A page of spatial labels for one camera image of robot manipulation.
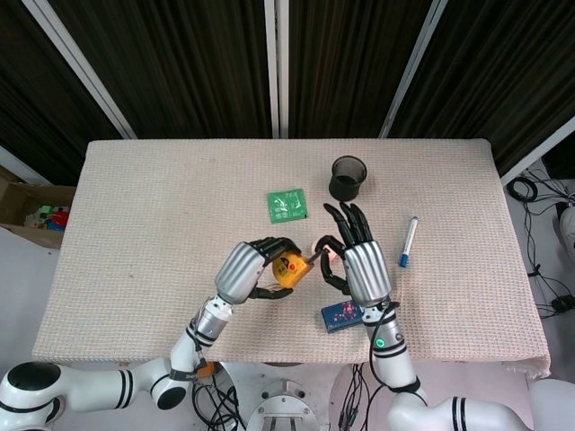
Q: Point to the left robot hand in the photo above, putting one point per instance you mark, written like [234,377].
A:
[238,274]

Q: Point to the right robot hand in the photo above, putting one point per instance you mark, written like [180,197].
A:
[366,269]

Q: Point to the yellow tape measure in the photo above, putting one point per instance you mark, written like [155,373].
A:
[289,269]

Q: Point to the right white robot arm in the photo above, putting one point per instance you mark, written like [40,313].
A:
[391,354]

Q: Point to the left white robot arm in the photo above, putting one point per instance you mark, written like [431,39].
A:
[179,354]

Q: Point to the blue white marker pen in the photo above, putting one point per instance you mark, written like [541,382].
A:
[409,242]

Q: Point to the dark blue floral box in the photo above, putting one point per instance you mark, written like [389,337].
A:
[339,316]

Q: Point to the green tea packet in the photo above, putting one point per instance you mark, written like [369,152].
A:
[287,205]

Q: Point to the black mesh pen holder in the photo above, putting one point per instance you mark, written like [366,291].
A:
[346,186]

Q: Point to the orange tag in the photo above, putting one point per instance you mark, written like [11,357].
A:
[206,370]

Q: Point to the beige waffle tablecloth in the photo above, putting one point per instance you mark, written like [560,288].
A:
[135,269]

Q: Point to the white robot torso base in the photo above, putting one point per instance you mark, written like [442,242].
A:
[280,408]

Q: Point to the black power adapter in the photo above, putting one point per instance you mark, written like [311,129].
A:
[561,303]

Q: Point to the dark pleated curtain panel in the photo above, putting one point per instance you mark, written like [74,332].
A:
[494,67]
[179,67]
[341,67]
[36,90]

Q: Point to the white rounded device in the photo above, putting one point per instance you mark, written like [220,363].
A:
[568,233]

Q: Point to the brown cardboard box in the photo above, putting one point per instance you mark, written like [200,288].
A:
[18,193]

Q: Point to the white frame post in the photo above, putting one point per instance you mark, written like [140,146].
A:
[276,67]
[9,159]
[82,67]
[539,150]
[412,67]

